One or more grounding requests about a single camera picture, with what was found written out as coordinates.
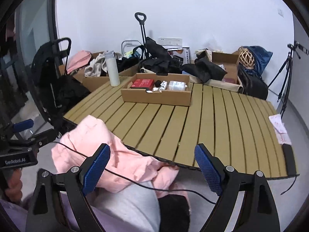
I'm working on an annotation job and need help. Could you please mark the black cloth bundle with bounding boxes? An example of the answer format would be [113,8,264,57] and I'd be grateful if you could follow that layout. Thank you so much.
[154,80,161,87]

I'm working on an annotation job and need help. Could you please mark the woven rattan ball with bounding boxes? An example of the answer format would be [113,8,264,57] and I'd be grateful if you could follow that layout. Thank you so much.
[238,47,255,70]

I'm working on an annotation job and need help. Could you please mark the white thermos bottle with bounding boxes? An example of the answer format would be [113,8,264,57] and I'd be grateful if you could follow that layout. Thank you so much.
[105,51,120,87]

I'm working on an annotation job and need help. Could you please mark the brown cardboard tray box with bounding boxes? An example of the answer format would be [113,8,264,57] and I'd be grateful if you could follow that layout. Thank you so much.
[121,73,192,106]

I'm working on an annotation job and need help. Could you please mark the open cardboard box right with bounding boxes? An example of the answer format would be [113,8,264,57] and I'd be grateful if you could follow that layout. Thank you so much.
[205,52,244,93]

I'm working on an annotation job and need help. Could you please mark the black folding chair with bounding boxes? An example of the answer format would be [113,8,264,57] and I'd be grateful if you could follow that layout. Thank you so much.
[30,37,90,135]

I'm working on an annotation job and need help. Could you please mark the black jacket pile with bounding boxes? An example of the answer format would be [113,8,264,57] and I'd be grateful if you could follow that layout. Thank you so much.
[138,37,227,83]

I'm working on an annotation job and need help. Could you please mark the white wall socket strip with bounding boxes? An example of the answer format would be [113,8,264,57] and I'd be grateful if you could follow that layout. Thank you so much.
[158,37,183,47]

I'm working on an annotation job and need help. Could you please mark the clear cotton swab box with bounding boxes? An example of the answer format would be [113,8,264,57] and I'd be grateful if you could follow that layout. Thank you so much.
[168,81,188,91]

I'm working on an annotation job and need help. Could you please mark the cardboard box left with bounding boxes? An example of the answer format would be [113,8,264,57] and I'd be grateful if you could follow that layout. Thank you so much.
[59,52,138,92]

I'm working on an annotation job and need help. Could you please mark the blue bag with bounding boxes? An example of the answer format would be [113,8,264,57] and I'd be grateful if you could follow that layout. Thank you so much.
[244,46,273,78]

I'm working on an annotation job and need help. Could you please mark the printed product box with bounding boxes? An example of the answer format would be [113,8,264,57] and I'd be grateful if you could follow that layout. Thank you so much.
[167,47,191,64]

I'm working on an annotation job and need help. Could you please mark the black backpack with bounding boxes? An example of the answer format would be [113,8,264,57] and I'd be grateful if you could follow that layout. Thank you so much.
[238,64,268,100]

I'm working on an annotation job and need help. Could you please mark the black camera tripod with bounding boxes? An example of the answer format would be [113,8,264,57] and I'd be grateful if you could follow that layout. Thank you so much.
[268,40,308,117]

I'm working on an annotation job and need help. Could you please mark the red book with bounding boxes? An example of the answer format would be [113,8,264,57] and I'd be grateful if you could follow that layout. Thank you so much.
[130,78,155,91]

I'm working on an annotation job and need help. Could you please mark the pink cloth on lap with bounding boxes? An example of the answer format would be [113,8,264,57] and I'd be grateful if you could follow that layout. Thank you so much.
[51,116,190,217]

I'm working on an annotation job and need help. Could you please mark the left hand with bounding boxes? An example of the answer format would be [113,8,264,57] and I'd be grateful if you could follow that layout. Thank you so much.
[5,169,23,203]

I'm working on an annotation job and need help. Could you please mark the pink bag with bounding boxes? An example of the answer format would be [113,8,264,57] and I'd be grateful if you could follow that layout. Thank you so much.
[66,50,92,74]

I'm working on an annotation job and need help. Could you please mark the black trolley handle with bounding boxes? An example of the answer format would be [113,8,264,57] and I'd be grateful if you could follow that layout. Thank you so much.
[135,12,149,57]

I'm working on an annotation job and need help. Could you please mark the paper sheets on table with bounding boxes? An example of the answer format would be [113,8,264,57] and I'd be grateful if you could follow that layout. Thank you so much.
[268,114,292,146]

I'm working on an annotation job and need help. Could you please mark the beige cloth bag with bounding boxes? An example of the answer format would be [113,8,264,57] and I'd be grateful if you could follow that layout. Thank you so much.
[84,51,123,77]

